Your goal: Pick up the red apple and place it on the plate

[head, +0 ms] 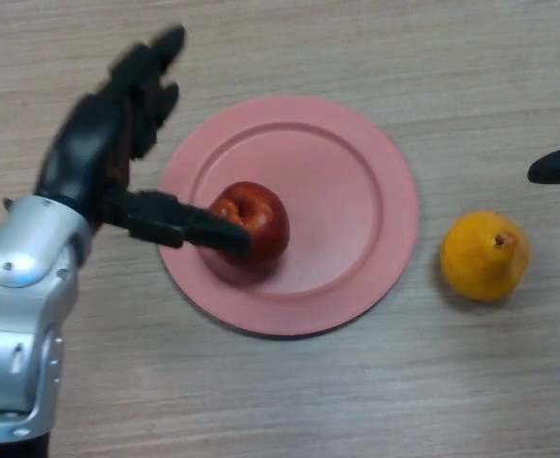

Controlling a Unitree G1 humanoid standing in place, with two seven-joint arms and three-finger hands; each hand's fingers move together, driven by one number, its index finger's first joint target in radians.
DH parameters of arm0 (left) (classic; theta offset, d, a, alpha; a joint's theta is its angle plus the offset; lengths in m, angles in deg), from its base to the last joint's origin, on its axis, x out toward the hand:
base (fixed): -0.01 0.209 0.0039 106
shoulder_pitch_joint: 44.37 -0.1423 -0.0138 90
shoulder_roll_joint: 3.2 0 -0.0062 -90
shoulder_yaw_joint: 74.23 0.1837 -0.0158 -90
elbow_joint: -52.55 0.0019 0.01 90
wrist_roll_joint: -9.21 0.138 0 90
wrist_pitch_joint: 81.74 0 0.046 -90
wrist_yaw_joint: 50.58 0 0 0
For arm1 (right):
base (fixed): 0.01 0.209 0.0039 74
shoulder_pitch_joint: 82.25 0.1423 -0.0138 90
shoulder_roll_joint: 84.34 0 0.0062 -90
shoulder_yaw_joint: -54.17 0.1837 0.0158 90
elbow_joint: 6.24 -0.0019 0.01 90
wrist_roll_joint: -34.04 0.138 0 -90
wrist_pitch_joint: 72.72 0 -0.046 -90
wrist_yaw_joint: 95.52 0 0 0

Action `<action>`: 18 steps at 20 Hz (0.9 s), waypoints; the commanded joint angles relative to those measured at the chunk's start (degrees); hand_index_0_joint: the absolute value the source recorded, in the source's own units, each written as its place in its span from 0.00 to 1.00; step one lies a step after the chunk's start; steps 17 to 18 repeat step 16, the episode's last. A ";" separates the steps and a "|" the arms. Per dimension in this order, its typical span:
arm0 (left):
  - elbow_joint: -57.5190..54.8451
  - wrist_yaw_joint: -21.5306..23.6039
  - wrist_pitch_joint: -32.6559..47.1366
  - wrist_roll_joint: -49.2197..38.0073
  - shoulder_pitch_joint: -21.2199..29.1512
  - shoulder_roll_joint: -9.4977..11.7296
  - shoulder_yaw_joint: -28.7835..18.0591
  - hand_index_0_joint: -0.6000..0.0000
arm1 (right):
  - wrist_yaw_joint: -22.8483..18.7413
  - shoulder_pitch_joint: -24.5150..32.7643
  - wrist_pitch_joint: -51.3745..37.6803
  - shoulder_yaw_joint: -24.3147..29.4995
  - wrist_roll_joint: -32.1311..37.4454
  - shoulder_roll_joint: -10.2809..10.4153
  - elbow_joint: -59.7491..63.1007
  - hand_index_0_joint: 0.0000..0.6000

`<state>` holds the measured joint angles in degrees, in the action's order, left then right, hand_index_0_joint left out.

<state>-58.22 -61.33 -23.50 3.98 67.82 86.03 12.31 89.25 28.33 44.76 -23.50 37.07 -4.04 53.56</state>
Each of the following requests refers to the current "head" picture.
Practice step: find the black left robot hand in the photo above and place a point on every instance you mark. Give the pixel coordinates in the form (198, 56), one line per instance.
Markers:
(89, 157)

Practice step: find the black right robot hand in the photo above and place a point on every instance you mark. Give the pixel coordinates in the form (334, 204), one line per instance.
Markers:
(558, 167)

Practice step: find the red apple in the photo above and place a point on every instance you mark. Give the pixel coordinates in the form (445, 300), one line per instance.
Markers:
(260, 224)

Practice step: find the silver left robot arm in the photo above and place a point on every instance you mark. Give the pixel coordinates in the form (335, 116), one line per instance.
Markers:
(22, 305)

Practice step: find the pink round plate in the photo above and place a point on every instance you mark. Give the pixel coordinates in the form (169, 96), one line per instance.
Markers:
(317, 214)

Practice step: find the yellow pear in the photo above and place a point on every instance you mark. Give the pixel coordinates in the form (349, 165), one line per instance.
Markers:
(484, 255)

